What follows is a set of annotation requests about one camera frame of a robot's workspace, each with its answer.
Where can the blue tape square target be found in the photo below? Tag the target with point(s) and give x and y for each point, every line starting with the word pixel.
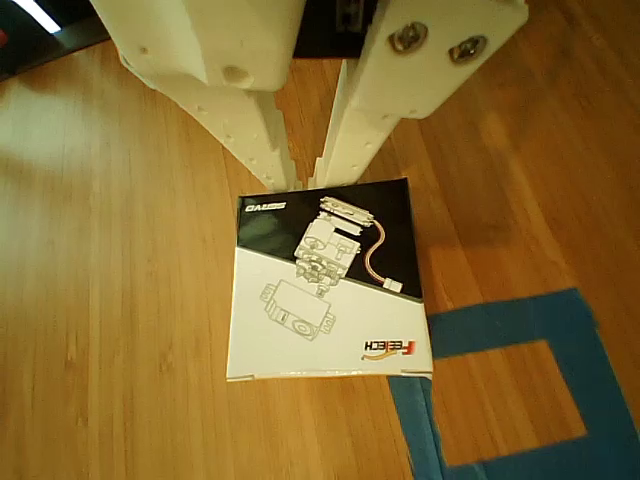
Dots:
pixel 500 315

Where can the dark object with white stripe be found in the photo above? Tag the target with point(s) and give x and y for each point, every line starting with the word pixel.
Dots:
pixel 30 45

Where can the black and white servo box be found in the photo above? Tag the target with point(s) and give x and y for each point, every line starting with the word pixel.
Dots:
pixel 325 310

